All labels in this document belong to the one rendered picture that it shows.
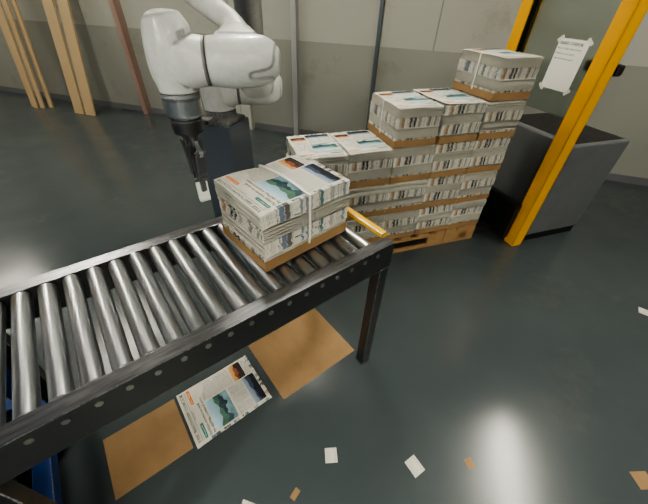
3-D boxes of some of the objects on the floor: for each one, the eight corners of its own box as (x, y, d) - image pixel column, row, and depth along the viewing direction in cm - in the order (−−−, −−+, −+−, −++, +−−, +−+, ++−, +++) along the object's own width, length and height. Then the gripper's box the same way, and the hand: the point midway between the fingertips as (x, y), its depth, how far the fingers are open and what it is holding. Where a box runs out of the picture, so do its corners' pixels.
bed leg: (362, 351, 173) (380, 258, 130) (369, 359, 170) (390, 266, 127) (354, 357, 171) (370, 264, 128) (362, 365, 167) (380, 272, 124)
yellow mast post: (454, 201, 307) (544, -66, 190) (462, 199, 310) (555, -65, 193) (460, 205, 301) (557, -68, 184) (468, 204, 303) (568, -67, 186)
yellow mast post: (503, 240, 259) (663, -85, 142) (512, 238, 262) (677, -83, 144) (511, 246, 253) (686, -89, 136) (520, 244, 255) (700, -86, 138)
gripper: (210, 120, 76) (226, 205, 91) (191, 107, 84) (209, 188, 99) (178, 125, 72) (201, 213, 88) (162, 111, 80) (185, 194, 95)
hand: (202, 189), depth 91 cm, fingers closed
